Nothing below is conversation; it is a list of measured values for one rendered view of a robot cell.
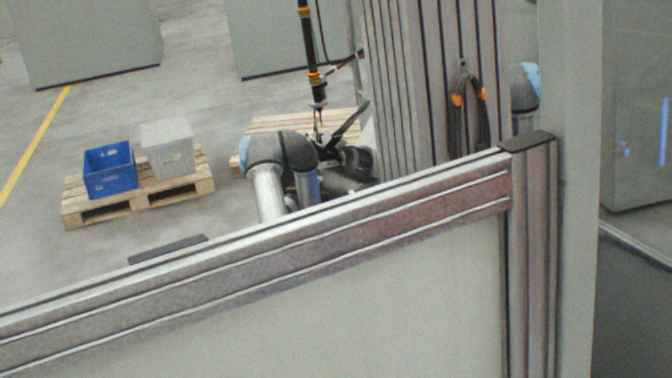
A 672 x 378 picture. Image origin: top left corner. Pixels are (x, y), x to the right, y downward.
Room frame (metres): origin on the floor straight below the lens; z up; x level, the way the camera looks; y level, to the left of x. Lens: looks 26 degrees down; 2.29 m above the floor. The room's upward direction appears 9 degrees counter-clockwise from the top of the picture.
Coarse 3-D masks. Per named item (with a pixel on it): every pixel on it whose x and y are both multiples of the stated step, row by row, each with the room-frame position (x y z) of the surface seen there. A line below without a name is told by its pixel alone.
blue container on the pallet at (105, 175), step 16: (112, 144) 5.49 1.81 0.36; (128, 144) 5.52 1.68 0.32; (96, 160) 5.45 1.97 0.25; (112, 160) 5.48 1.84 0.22; (128, 160) 5.51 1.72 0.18; (96, 176) 4.90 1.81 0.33; (112, 176) 5.28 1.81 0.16; (128, 176) 4.95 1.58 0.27; (96, 192) 4.89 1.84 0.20; (112, 192) 4.92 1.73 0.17
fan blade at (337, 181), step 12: (324, 168) 2.44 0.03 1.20; (336, 168) 2.45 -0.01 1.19; (348, 168) 2.44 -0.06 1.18; (324, 180) 2.37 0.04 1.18; (336, 180) 2.35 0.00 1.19; (348, 180) 2.34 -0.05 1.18; (360, 180) 2.32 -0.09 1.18; (372, 180) 2.30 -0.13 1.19; (336, 192) 2.28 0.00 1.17; (348, 192) 2.27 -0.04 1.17
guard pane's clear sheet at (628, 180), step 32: (352, 0) 3.86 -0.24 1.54; (512, 0) 2.50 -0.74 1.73; (608, 0) 2.04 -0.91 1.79; (640, 0) 1.92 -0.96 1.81; (512, 32) 2.51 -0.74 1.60; (608, 32) 2.04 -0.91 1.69; (640, 32) 1.92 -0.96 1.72; (608, 64) 2.04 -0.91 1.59; (640, 64) 1.92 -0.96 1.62; (608, 96) 2.04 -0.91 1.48; (640, 96) 1.91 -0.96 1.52; (608, 128) 2.04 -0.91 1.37; (640, 128) 1.91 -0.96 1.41; (608, 160) 2.03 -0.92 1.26; (640, 160) 1.90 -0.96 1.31; (608, 192) 2.03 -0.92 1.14; (640, 192) 1.89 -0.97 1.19; (608, 224) 2.02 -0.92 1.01; (640, 224) 1.88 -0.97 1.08
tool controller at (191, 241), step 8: (184, 240) 1.97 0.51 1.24; (192, 240) 1.95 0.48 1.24; (200, 240) 1.92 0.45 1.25; (160, 248) 1.94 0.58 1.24; (168, 248) 1.92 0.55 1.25; (176, 248) 1.89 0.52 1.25; (184, 248) 1.89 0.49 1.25; (128, 256) 1.93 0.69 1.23; (136, 256) 1.91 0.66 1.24; (144, 256) 1.89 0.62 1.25; (152, 256) 1.87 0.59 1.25; (160, 256) 1.87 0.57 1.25
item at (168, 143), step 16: (144, 128) 5.44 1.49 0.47; (160, 128) 5.37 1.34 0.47; (176, 128) 5.31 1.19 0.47; (144, 144) 5.05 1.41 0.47; (160, 144) 5.02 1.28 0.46; (176, 144) 5.04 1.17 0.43; (192, 144) 5.09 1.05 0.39; (160, 160) 5.03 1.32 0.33; (176, 160) 5.06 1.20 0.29; (192, 160) 5.09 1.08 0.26; (160, 176) 5.03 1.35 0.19; (176, 176) 5.06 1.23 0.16
